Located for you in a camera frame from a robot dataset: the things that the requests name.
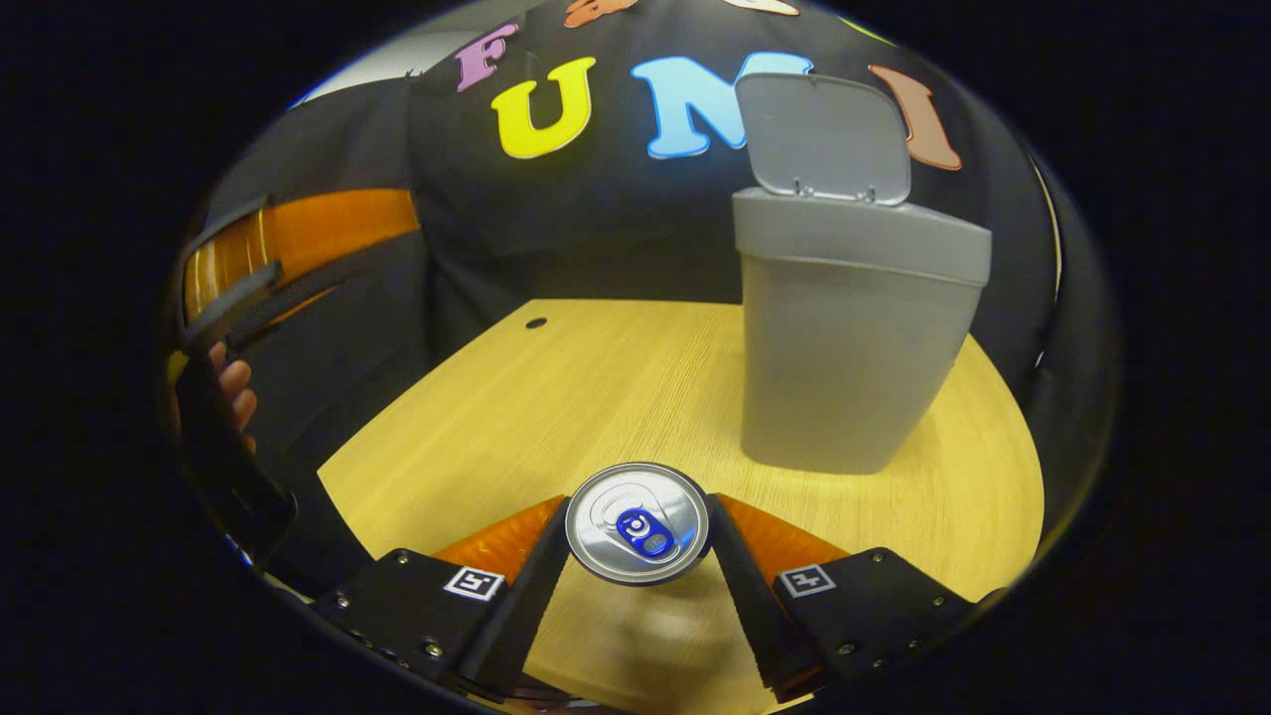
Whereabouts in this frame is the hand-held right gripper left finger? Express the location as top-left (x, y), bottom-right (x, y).
top-left (316, 495), bottom-right (572, 701)

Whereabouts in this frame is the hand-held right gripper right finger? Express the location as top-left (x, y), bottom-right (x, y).
top-left (707, 492), bottom-right (1004, 701)

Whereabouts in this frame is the blue pop can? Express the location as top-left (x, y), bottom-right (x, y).
top-left (564, 461), bottom-right (712, 587)

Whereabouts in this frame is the grey desktop garbage bin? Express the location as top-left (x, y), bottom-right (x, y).
top-left (732, 71), bottom-right (994, 476)

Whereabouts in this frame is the wooden desktop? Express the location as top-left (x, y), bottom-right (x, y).
top-left (316, 298), bottom-right (1046, 715)

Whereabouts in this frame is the black backdrop cloth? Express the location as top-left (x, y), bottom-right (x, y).
top-left (164, 0), bottom-right (1118, 597)

